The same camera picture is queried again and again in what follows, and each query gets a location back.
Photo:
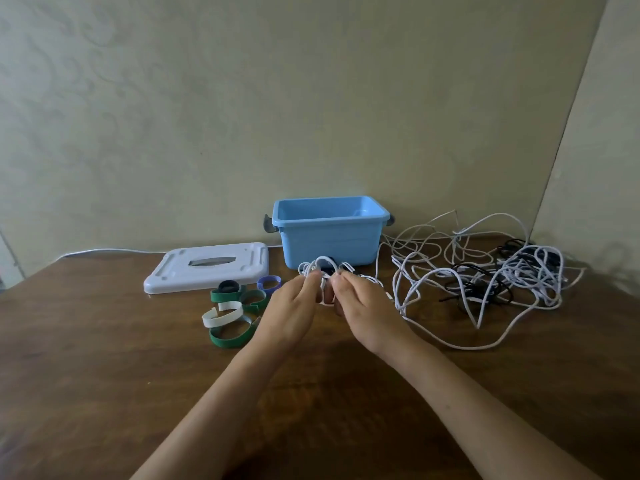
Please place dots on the person's left forearm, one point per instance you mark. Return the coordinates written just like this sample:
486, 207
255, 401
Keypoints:
210, 419

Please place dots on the person's right forearm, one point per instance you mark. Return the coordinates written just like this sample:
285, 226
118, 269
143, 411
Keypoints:
480, 419

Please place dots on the blue plastic storage box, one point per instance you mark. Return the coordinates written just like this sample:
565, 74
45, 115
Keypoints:
330, 232

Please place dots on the person's left thumb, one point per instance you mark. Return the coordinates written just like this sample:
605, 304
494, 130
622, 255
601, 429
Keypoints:
314, 284

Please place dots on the person's right hand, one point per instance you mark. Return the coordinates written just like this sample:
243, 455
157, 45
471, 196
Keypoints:
371, 314

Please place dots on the person's left hand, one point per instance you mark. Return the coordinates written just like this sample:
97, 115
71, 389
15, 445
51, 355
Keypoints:
290, 311

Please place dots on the person's right thumb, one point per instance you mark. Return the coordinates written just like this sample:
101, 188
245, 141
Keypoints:
341, 289

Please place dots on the white plastic box lid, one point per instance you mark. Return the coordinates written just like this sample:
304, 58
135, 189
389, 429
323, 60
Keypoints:
207, 267

